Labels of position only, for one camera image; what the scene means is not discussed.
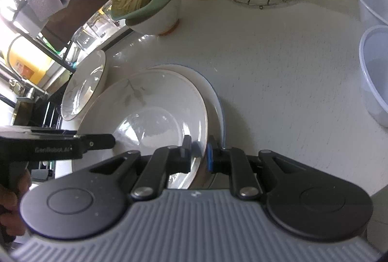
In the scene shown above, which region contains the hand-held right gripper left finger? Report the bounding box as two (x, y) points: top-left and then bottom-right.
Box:
(74, 135), (201, 200)

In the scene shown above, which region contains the white ceramic cup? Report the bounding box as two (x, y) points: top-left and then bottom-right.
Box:
(127, 0), (182, 36)

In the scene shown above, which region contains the white blue-rimmed plate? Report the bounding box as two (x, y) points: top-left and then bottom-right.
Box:
(158, 64), (227, 190)

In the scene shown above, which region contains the clear glass pitcher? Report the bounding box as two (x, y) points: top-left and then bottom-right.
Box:
(71, 0), (134, 57)

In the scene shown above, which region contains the black metal rack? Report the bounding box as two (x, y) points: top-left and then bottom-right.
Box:
(0, 0), (80, 141)

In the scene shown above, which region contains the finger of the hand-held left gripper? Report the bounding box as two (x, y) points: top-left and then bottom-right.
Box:
(80, 134), (116, 151)

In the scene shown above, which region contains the translucent plastic bowl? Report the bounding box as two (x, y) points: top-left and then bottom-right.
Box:
(355, 0), (388, 36)
(358, 25), (388, 128)

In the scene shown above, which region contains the white leaf-print plate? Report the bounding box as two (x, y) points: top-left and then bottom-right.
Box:
(76, 68), (209, 190)

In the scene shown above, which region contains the person's left hand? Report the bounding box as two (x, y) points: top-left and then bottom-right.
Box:
(0, 169), (32, 237)

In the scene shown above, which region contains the yellow container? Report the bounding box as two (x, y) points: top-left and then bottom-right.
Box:
(8, 36), (57, 84)

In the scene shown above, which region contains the white gold-rimmed plate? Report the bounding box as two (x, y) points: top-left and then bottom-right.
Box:
(60, 49), (108, 122)

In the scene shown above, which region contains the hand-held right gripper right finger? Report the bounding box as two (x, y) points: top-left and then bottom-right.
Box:
(207, 135), (307, 200)

